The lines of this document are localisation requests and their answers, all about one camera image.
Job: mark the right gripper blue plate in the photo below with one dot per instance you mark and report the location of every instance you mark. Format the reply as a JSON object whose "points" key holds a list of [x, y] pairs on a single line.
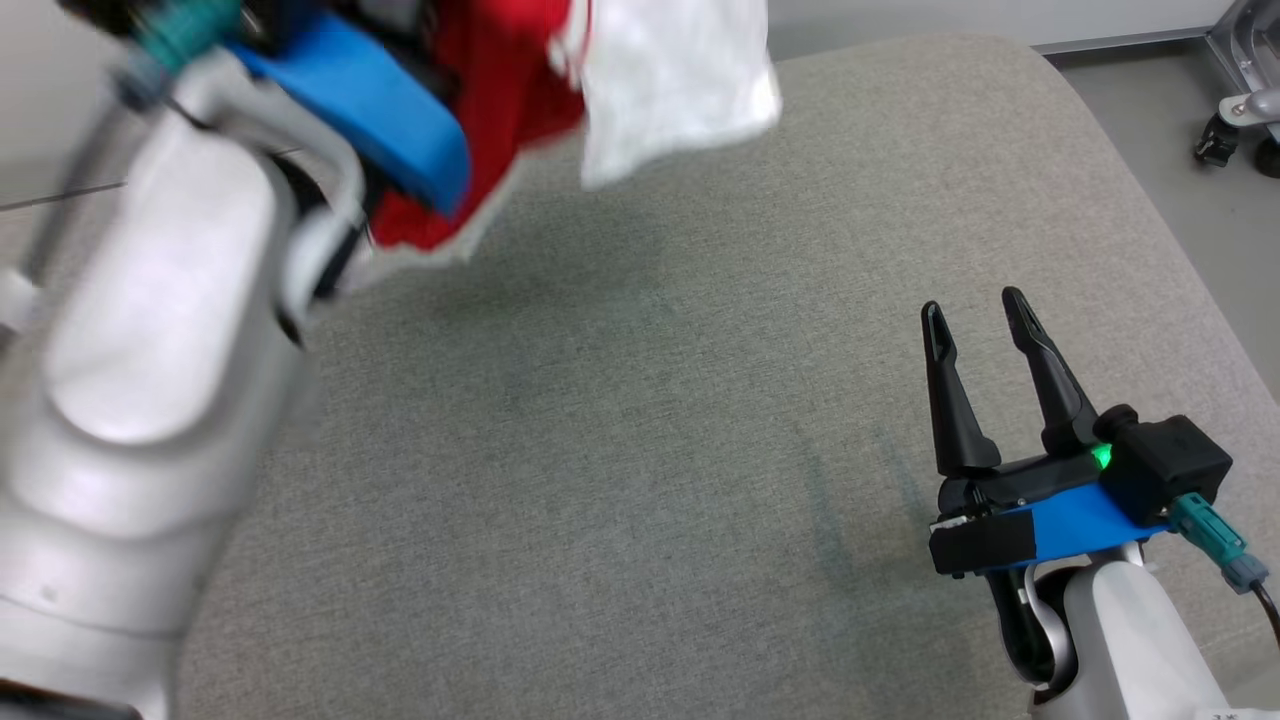
{"points": [[1050, 520]]}

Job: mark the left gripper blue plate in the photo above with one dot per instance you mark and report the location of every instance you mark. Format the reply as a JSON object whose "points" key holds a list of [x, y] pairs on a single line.
{"points": [[380, 110]]}

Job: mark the red and white shirt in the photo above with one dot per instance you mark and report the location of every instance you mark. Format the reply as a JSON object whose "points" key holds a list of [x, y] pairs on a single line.
{"points": [[500, 100]]}

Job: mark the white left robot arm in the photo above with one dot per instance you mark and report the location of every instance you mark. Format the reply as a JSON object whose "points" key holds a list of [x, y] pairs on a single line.
{"points": [[150, 350]]}

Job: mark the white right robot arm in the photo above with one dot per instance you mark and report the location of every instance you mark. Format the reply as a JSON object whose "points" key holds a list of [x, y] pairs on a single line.
{"points": [[1120, 640]]}

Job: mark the black caster wheel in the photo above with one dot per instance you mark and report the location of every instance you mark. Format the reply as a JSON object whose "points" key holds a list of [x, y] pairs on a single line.
{"points": [[1215, 140], [1270, 158]]}

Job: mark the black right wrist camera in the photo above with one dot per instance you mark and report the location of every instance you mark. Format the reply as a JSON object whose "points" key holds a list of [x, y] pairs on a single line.
{"points": [[1170, 460]]}

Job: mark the grey metal cart frame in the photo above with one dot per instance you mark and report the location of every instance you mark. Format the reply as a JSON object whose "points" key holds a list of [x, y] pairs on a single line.
{"points": [[1250, 60]]}

